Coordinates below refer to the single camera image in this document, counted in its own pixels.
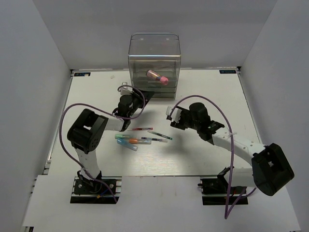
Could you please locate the blue highlighter marker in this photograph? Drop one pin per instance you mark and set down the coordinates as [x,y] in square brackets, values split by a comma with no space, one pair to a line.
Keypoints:
[127,144]

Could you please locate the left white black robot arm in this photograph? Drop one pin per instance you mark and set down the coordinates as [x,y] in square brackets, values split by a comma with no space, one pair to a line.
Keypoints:
[87,130]

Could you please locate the green highlighter marker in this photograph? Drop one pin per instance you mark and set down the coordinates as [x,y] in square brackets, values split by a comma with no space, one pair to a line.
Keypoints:
[123,136]

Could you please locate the clear plastic drawer organizer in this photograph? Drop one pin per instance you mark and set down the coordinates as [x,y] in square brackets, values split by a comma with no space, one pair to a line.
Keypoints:
[157,51]

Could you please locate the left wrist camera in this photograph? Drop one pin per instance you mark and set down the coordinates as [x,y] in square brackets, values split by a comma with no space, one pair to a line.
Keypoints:
[124,89]

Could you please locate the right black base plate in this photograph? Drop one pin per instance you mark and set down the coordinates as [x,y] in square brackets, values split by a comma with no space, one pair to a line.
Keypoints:
[214,192]

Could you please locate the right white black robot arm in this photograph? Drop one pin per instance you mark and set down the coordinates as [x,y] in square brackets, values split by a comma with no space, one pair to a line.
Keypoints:
[269,169]

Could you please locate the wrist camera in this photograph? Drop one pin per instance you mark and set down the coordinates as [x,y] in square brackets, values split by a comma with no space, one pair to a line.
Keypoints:
[124,89]
[173,114]

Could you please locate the green gel pen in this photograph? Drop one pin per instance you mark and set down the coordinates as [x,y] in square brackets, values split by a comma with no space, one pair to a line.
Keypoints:
[159,134]

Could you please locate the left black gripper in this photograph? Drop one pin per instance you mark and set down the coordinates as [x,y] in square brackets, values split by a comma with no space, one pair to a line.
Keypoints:
[148,94]

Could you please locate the blue gel pen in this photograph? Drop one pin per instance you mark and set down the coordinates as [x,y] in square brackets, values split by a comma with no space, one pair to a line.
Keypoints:
[155,139]

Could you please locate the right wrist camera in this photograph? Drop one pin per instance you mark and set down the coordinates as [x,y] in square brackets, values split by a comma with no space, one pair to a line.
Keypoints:
[173,114]

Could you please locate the right blue table sticker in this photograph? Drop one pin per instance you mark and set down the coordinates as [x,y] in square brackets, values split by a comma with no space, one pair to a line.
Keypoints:
[227,71]

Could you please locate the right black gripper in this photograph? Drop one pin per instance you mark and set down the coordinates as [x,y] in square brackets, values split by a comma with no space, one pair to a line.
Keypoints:
[180,125]

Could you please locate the orange highlighter marker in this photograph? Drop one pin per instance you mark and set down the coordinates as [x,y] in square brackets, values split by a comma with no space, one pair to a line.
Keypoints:
[140,141]

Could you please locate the blue table sticker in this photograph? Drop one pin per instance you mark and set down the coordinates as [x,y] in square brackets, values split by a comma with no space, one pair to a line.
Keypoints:
[227,71]
[82,74]

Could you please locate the left blue table sticker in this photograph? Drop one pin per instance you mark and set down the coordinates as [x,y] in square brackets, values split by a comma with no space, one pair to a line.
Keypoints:
[82,74]

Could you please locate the red gel pen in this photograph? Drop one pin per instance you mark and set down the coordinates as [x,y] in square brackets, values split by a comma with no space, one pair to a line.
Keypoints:
[140,129]

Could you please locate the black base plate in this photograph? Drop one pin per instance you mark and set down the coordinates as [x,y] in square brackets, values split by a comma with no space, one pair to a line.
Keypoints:
[82,194]
[214,192]

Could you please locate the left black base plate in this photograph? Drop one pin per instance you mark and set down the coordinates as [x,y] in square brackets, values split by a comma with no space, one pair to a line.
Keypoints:
[82,194]

